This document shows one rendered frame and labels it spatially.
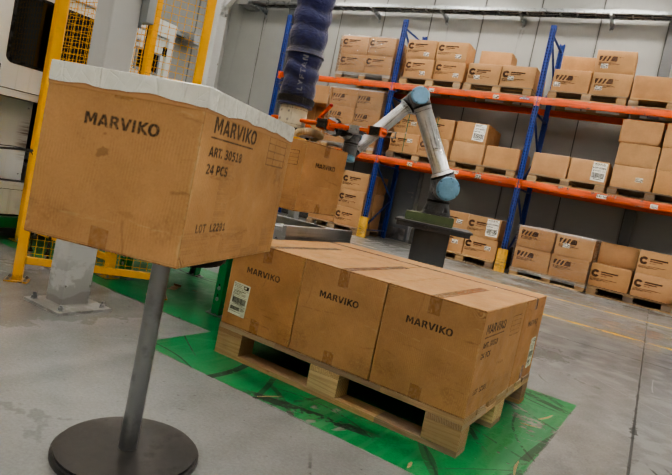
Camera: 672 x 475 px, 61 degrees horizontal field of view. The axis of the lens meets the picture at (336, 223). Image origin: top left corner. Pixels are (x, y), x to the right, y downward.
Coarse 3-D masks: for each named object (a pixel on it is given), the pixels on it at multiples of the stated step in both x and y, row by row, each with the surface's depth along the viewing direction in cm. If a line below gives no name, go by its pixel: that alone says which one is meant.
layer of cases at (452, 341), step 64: (256, 256) 258; (320, 256) 258; (384, 256) 315; (256, 320) 256; (320, 320) 239; (384, 320) 223; (448, 320) 210; (512, 320) 236; (384, 384) 222; (448, 384) 209
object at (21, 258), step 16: (64, 0) 306; (208, 0) 330; (64, 16) 307; (208, 16) 331; (64, 32) 310; (160, 32) 326; (208, 32) 332; (80, 48) 314; (192, 48) 333; (48, 64) 307; (192, 80) 337; (32, 160) 311; (32, 176) 312; (16, 256) 314; (16, 272) 315; (96, 272) 330; (112, 272) 333; (128, 272) 336; (144, 272) 340
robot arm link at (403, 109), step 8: (408, 96) 372; (400, 104) 376; (408, 104) 373; (392, 112) 375; (400, 112) 374; (408, 112) 376; (384, 120) 375; (392, 120) 375; (368, 136) 375; (360, 144) 375; (368, 144) 377; (360, 152) 379
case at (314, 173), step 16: (304, 144) 320; (320, 144) 328; (288, 160) 326; (304, 160) 319; (320, 160) 331; (336, 160) 343; (288, 176) 325; (304, 176) 322; (320, 176) 334; (336, 176) 346; (288, 192) 324; (304, 192) 325; (320, 192) 337; (336, 192) 350; (288, 208) 323; (304, 208) 328; (320, 208) 340; (336, 208) 353
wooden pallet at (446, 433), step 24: (240, 336) 260; (240, 360) 260; (264, 360) 263; (312, 360) 239; (312, 384) 239; (336, 384) 233; (360, 408) 229; (432, 408) 211; (480, 408) 221; (408, 432) 215; (432, 432) 211; (456, 432) 206; (456, 456) 207
